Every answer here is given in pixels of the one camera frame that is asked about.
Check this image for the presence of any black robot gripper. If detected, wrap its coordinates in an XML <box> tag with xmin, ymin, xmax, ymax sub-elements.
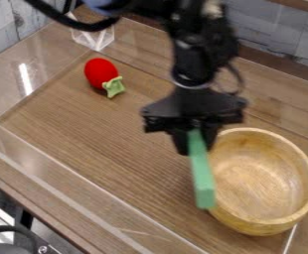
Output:
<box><xmin>140</xmin><ymin>87</ymin><xmax>247</xmax><ymax>156</ymax></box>

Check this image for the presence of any green rectangular block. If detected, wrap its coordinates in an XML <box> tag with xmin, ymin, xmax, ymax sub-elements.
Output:
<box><xmin>187</xmin><ymin>129</ymin><xmax>215</xmax><ymax>209</ymax></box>

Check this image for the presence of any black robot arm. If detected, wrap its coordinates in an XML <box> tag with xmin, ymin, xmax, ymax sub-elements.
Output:
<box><xmin>24</xmin><ymin>0</ymin><xmax>246</xmax><ymax>156</ymax></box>

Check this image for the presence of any light brown wooden bowl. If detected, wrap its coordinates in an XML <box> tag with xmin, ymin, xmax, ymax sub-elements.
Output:
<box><xmin>208</xmin><ymin>127</ymin><xmax>308</xmax><ymax>236</ymax></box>

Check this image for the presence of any red plush strawberry toy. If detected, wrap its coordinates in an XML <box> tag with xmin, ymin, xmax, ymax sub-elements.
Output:
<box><xmin>83</xmin><ymin>58</ymin><xmax>124</xmax><ymax>98</ymax></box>

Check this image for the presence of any clear acrylic corner bracket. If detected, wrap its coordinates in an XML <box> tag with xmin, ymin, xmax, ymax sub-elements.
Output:
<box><xmin>66</xmin><ymin>12</ymin><xmax>116</xmax><ymax>53</ymax></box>

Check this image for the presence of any black metal table frame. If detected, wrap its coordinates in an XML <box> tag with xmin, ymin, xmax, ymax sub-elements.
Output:
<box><xmin>13</xmin><ymin>206</ymin><xmax>70</xmax><ymax>254</ymax></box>

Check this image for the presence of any black cable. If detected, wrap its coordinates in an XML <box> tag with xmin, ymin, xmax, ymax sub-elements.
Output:
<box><xmin>0</xmin><ymin>224</ymin><xmax>38</xmax><ymax>254</ymax></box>

